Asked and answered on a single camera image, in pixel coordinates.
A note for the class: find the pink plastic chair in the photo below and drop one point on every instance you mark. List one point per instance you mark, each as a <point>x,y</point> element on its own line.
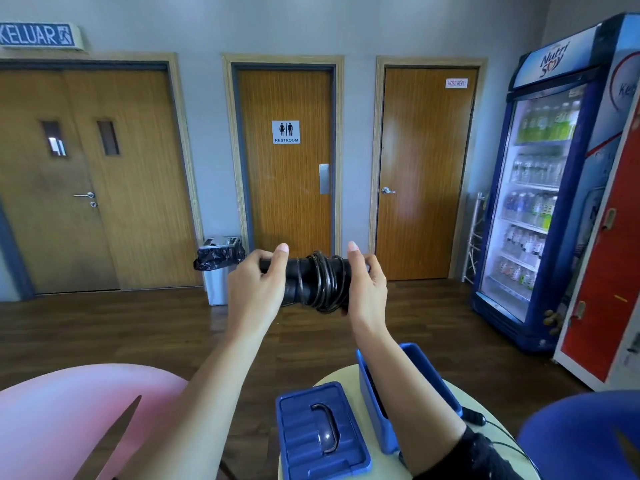
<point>65,419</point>

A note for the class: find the red and white cabinet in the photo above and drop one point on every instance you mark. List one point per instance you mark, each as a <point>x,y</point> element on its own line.
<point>610,274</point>

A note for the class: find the row of small drink bottles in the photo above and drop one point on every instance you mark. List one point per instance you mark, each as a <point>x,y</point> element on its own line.
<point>515,274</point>

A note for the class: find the person's left forearm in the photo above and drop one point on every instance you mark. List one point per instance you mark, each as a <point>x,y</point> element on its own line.
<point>200,404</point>

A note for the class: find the blue plastic box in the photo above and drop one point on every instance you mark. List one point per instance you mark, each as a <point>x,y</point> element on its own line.
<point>372,399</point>

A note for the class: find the blue drinks fridge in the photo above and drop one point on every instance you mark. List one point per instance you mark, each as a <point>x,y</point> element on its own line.
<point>570,234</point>

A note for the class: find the row of blue label bottles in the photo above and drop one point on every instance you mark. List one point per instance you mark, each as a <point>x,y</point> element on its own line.
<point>530,209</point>

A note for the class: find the wooden restroom door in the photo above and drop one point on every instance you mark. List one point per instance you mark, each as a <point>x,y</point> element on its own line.
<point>285,199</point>

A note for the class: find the person's right hand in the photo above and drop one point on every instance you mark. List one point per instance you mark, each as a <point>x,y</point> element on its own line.
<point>367,299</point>

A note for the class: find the person's left thumb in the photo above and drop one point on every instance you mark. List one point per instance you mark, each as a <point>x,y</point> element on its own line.
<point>281,259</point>

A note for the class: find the metal push plate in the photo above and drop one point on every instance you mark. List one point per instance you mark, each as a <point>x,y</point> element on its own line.
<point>324,178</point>

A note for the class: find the row of green bottles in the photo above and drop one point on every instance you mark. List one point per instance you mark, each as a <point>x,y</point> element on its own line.
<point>547,122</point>

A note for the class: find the person's right forearm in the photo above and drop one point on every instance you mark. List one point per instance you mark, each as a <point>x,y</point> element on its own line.
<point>400,384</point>

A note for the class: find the small white door label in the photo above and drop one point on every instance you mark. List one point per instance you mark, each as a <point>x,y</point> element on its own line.
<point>457,83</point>

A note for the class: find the row of clear bottles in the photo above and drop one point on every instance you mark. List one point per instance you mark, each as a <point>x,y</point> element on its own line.
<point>522,244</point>
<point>537,170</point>

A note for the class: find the blue plastic chair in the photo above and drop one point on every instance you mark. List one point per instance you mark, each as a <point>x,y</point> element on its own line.
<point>580,434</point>

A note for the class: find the white metal rack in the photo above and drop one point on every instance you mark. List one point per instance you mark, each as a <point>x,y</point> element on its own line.
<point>474,239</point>

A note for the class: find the steel bin with black bag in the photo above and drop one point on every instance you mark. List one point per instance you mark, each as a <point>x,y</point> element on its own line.
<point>217,274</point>

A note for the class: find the person's right thumb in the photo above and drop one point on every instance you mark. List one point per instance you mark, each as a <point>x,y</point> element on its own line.
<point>354,257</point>

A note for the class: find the black sleeve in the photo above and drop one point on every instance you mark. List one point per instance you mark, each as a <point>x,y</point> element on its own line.
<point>470,459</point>

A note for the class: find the person's left hand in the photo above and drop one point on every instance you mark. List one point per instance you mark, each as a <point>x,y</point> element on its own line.
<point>255,294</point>

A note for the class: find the wooden door with narrow window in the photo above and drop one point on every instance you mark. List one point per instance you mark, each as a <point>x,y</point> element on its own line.
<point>145,204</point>
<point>35,209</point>

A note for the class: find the white restroom sign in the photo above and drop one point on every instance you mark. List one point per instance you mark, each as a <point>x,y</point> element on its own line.
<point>286,132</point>

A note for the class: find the exit sign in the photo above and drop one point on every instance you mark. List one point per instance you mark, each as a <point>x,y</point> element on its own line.
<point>37,35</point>

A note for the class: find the plain wooden door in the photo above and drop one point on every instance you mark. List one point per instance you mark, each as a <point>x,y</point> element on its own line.
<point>425,174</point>

